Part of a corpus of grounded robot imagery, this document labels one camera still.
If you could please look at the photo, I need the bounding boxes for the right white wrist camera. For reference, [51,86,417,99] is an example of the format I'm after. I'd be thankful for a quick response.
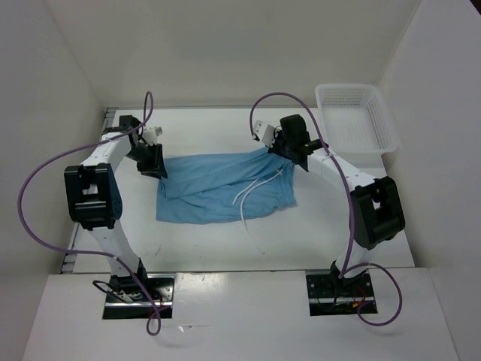
[253,120,279,147]

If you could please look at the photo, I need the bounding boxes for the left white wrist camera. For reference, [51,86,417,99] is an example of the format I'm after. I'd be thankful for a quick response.
[141,126,163,145]

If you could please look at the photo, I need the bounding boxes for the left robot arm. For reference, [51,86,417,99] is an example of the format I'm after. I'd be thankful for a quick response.
[64,115,168,301]

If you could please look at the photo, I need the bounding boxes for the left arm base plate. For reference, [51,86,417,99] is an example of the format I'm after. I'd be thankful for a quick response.
[98,273,175,320]

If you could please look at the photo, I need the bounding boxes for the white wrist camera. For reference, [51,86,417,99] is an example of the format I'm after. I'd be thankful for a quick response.
[253,120,279,147]
[141,126,163,145]

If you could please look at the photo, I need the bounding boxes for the white plastic basket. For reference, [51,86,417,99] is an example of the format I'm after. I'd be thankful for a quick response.
[315,83,400,155]

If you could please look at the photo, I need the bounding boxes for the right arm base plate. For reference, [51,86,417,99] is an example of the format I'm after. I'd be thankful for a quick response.
[305,271,377,317]

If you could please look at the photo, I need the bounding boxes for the purple cable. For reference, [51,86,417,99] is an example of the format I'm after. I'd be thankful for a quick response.
[249,92,404,325]
[17,90,166,335]

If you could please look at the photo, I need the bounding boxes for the light blue shorts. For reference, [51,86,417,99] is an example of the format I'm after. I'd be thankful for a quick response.
[156,147,296,225]

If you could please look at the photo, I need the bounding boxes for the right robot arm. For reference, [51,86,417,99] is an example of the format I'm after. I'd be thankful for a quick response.
[253,114,405,296]

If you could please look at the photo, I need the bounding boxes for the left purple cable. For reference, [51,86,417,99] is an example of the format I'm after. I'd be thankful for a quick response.
[17,90,166,335]

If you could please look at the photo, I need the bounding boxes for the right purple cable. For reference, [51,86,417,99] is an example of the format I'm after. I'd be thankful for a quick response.
[249,92,404,325]

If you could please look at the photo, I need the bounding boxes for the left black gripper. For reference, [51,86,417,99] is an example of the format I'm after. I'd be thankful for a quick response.
[126,142,168,180]

